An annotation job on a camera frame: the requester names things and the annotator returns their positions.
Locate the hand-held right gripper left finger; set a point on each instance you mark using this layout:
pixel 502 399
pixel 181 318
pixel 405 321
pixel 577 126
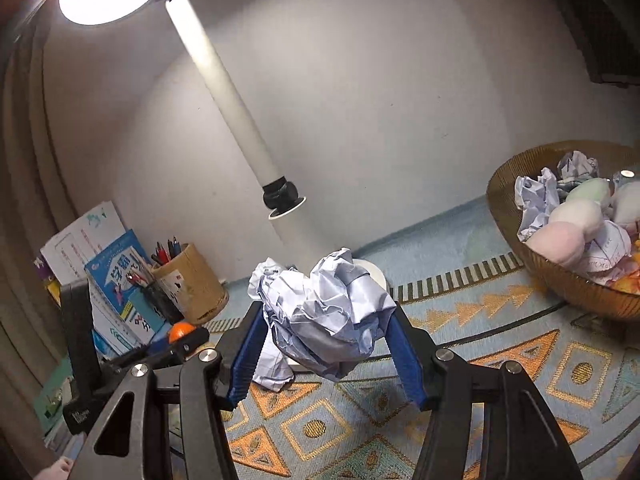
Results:
pixel 250 355

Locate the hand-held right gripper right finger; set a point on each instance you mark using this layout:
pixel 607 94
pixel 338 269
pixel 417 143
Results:
pixel 405 360

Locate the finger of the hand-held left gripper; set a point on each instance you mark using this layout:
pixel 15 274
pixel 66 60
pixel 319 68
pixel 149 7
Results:
pixel 150 355

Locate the small orange ball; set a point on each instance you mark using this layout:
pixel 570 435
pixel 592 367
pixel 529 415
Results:
pixel 180 332

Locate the white paper ball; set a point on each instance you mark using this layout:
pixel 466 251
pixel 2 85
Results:
pixel 577 165
pixel 340 310
pixel 607 250
pixel 537 200
pixel 272 377

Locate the amber ribbed glass bowl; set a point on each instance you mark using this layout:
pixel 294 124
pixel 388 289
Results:
pixel 565 285

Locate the person's left hand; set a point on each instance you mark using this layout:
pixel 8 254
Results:
pixel 55 469

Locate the black pen holder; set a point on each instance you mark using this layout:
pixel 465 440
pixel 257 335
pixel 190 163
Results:
pixel 161 302

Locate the green book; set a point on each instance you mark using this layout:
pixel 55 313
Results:
pixel 55 390

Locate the blue workbook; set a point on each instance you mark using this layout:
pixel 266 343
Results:
pixel 117 280

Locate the tan pen holder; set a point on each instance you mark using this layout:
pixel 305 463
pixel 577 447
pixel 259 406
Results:
pixel 197 290

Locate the blue patterned table mat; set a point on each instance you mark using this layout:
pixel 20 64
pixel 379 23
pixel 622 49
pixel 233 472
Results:
pixel 500 360

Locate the white paper booklet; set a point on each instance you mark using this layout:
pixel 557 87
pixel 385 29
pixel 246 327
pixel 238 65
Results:
pixel 80 240

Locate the bundle of pens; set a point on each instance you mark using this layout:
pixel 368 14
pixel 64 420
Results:
pixel 166 251

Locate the pink plush ball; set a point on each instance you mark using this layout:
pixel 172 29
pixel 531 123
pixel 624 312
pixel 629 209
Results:
pixel 557 249

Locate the cream plush ball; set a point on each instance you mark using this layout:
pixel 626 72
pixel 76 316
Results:
pixel 577 220

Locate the green plush ball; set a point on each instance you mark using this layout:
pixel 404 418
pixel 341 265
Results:
pixel 592 195

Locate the white plush ball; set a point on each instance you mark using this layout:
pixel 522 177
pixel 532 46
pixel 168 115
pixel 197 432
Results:
pixel 627 205

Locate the white desk lamp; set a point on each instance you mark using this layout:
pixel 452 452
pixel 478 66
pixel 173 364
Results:
pixel 220 75

